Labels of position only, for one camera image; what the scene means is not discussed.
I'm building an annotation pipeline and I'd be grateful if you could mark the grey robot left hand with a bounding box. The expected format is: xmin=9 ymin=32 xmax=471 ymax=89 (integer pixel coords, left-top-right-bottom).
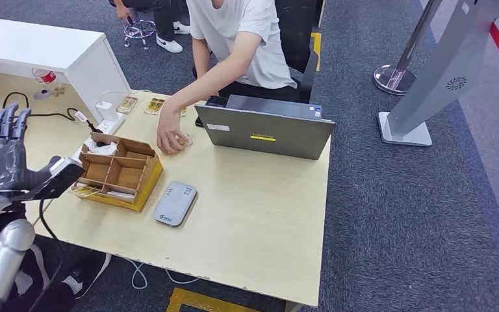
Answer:
xmin=0 ymin=102 xmax=63 ymax=194

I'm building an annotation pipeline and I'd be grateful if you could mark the person's left hand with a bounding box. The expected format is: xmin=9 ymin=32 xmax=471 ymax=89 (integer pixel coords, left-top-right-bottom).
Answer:
xmin=156 ymin=105 xmax=192 ymax=155

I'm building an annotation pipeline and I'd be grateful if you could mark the grey card reader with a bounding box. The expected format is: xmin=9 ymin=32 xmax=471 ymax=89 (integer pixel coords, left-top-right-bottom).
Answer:
xmin=151 ymin=181 xmax=198 ymax=228

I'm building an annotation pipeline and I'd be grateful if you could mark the white room key card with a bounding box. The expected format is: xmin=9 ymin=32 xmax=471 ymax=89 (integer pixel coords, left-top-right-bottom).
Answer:
xmin=103 ymin=190 xmax=136 ymax=204
xmin=69 ymin=185 xmax=102 ymax=199

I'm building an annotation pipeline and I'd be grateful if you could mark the dark phone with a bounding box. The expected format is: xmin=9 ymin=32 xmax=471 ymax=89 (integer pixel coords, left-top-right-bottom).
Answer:
xmin=205 ymin=95 xmax=229 ymax=108

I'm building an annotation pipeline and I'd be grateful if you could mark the white power strip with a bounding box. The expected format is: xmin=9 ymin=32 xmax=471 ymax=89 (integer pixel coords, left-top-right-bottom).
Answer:
xmin=96 ymin=112 xmax=126 ymax=135

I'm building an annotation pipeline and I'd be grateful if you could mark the cardboard desk organizer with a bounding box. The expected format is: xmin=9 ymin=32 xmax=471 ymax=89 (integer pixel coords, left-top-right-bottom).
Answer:
xmin=70 ymin=131 xmax=164 ymax=214

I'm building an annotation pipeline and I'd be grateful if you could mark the white charger plug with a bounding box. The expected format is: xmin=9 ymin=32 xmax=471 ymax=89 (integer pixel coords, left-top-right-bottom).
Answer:
xmin=95 ymin=101 xmax=119 ymax=123

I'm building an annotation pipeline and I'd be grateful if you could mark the clear bottle red label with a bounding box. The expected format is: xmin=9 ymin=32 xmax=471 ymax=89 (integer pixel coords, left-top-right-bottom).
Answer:
xmin=32 ymin=68 xmax=57 ymax=85

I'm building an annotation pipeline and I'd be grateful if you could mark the grey laptop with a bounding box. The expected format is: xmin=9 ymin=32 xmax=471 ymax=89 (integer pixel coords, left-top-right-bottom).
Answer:
xmin=194 ymin=94 xmax=336 ymax=161

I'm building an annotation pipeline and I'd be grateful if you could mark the white counter shelf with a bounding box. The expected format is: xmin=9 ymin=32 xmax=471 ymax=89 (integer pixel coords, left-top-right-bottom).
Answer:
xmin=0 ymin=16 xmax=131 ymax=123

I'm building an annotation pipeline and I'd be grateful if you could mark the black chair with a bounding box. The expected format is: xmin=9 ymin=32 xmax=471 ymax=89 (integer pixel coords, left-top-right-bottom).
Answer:
xmin=275 ymin=0 xmax=326 ymax=104

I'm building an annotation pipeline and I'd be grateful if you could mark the grey kiosk stand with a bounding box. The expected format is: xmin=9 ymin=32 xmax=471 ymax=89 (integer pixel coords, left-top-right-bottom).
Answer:
xmin=377 ymin=0 xmax=499 ymax=148

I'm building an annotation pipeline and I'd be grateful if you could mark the black camera bracket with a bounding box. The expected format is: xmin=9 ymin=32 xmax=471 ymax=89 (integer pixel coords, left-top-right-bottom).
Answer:
xmin=12 ymin=170 xmax=84 ymax=202

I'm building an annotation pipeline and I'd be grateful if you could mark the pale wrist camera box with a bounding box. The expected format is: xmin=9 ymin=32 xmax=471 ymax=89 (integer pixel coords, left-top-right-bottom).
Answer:
xmin=47 ymin=157 xmax=86 ymax=190

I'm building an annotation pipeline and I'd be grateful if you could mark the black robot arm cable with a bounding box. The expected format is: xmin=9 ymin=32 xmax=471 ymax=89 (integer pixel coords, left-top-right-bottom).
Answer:
xmin=25 ymin=198 xmax=68 ymax=312

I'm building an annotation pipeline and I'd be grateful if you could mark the black looped adapter cable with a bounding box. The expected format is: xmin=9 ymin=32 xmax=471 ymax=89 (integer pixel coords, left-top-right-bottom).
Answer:
xmin=1 ymin=91 xmax=104 ymax=135

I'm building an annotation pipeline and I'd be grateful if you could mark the white cable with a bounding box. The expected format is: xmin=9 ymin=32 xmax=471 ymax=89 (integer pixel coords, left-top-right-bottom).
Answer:
xmin=124 ymin=256 xmax=201 ymax=290

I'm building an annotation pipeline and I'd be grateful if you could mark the chrome stanchion post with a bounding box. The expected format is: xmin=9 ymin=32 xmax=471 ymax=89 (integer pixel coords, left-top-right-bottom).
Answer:
xmin=373 ymin=0 xmax=446 ymax=96

